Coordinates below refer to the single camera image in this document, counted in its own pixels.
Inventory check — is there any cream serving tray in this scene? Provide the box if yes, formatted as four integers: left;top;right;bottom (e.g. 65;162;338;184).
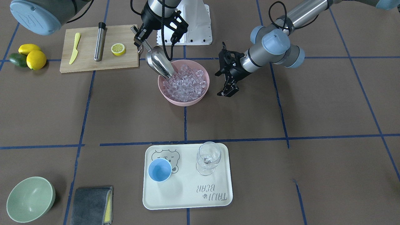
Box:
142;143;234;210

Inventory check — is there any yellow lemon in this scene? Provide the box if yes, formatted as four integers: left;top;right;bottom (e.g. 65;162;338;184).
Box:
18;43;41;56
26;50;47;70

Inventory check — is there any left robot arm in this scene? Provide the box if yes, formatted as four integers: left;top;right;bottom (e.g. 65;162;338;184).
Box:
215;0;341;98

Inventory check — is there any wooden cutting board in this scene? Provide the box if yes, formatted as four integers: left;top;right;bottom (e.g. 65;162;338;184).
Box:
60;25;139;73

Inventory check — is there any silver metal ice scoop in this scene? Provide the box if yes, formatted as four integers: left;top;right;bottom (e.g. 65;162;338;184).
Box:
142;43;175;79

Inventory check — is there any yellow plastic knife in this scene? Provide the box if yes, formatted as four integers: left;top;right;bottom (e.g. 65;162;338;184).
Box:
69;32;81;65

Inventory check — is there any light blue cup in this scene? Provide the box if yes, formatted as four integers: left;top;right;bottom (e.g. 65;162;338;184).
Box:
147;158;172;182

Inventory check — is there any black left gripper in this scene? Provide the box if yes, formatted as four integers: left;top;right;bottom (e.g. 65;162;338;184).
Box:
215;42;251;98

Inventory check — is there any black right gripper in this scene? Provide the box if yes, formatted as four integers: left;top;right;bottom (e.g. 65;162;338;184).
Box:
131;9;188;48

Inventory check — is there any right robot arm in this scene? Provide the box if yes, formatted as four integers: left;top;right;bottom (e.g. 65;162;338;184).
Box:
10;0;188;47

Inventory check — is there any green lime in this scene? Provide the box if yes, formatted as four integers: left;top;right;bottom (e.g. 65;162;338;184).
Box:
9;53;27;68

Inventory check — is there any half lemon slice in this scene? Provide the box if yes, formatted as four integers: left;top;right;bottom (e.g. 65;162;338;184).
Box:
111;43;126;56

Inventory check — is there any pink bowl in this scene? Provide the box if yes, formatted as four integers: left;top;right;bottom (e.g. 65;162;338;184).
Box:
158;60;210;106

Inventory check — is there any green bowl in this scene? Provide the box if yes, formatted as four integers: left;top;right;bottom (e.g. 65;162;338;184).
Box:
6;176;56;223

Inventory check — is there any grey folded cloth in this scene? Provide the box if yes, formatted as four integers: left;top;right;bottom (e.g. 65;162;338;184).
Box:
70;186;114;225

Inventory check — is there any steel muddler cylinder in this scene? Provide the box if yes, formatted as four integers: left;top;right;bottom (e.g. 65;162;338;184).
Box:
94;22;107;62

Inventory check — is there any clear wine glass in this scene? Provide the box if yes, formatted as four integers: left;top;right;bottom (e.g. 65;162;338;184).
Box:
196;142;222;176

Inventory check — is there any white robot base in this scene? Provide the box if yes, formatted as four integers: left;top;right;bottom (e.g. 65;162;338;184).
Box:
149;0;213;46

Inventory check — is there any clear ice cubes pile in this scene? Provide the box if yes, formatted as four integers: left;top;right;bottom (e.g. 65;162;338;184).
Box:
161;64;209;103

